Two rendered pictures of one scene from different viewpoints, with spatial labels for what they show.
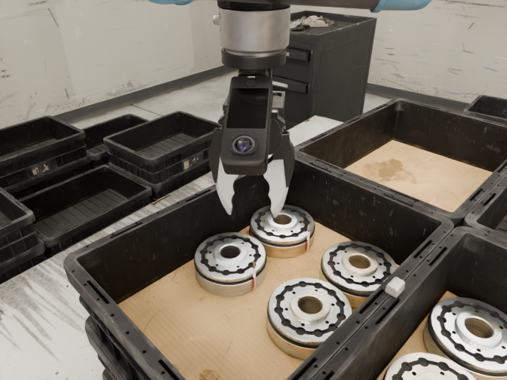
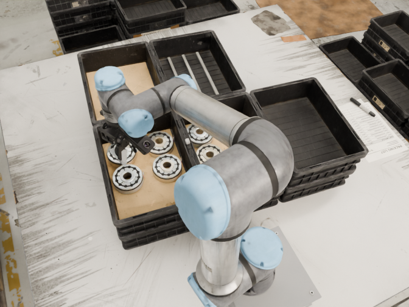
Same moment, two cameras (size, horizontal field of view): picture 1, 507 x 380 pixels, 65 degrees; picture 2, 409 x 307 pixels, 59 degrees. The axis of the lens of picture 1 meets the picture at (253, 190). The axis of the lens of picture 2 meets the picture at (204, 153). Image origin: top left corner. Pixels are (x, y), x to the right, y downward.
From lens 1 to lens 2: 86 cm
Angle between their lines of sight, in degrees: 52
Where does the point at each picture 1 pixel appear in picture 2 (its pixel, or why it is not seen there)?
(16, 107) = not seen: outside the picture
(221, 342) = (158, 197)
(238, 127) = (139, 141)
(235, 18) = not seen: hidden behind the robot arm
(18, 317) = (65, 284)
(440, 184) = (131, 84)
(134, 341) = (167, 209)
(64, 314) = (78, 262)
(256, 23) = not seen: hidden behind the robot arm
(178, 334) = (147, 208)
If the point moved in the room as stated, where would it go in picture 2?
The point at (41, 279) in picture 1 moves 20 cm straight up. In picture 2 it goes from (42, 271) to (20, 250)
